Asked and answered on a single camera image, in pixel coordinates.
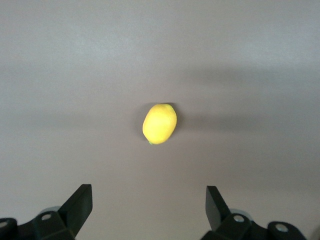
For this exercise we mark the yellow lemon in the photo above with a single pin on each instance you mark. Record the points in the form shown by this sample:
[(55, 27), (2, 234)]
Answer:
[(160, 123)]

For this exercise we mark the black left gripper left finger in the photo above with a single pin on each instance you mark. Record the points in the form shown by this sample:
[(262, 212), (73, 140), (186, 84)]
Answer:
[(75, 212)]

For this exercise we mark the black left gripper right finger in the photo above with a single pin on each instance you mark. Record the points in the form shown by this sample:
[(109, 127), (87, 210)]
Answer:
[(217, 212)]

